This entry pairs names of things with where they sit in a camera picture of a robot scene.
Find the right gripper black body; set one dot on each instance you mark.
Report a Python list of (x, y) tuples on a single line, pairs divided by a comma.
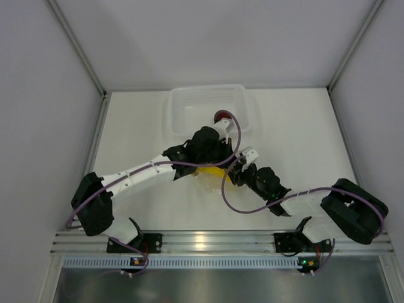
[(249, 176)]

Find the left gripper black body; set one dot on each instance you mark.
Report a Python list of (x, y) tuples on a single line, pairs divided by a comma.
[(220, 151)]

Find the yellow fake banana bunch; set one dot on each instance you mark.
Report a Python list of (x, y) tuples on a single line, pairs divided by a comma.
[(211, 172)]

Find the clear polka dot zip bag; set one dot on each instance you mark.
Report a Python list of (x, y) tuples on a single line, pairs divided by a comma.
[(210, 183)]

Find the dark red fake apple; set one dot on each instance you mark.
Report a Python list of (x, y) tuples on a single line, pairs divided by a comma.
[(221, 115)]

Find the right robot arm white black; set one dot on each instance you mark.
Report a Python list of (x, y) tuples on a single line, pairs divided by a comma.
[(341, 210)]

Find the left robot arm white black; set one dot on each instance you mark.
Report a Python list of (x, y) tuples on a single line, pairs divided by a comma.
[(97, 197)]

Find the white perforated plastic basket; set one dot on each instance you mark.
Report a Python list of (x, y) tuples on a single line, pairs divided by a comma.
[(189, 108)]

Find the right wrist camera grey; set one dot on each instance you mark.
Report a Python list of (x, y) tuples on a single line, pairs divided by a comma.
[(250, 155)]

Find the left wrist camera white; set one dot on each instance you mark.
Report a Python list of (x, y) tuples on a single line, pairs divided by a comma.
[(223, 127)]

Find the aluminium mounting rail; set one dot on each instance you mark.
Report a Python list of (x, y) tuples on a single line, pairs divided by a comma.
[(248, 241)]

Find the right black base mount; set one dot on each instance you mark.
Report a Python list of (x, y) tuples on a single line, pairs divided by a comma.
[(294, 242)]

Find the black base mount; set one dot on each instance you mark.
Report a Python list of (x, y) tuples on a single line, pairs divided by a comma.
[(150, 243), (294, 242)]

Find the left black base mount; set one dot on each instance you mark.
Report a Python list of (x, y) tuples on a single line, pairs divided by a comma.
[(150, 243)]

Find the white slotted cable duct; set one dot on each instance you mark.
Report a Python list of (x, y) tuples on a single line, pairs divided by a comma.
[(183, 262)]

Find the aluminium frame post left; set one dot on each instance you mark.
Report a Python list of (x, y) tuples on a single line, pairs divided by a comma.
[(76, 45)]

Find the aluminium frame post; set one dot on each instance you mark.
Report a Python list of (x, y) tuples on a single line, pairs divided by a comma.
[(358, 38), (76, 45)]

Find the aluminium frame post right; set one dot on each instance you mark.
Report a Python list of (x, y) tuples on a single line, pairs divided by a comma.
[(358, 38)]

